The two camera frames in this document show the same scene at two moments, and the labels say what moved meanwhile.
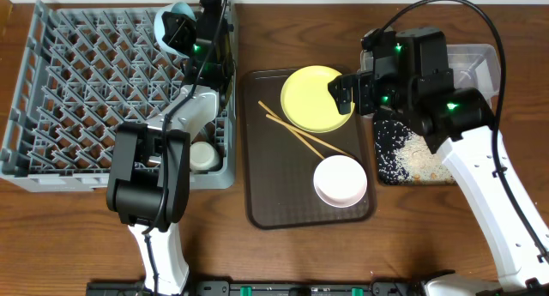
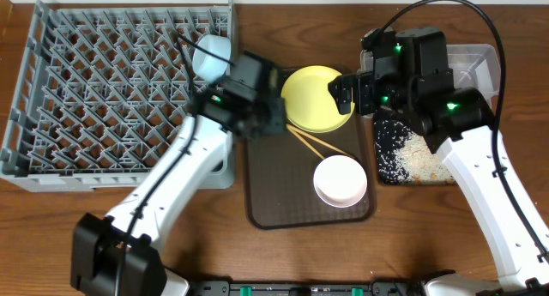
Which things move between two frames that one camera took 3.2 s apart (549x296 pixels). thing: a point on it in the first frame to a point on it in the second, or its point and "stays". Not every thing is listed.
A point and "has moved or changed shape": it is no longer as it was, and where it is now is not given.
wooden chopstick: [281, 121] stays
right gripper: [362, 82] stays
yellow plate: [308, 102] stays
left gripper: [179, 33] to [274, 114]
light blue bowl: [159, 25] has moved or changed shape
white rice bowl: [340, 181] stays
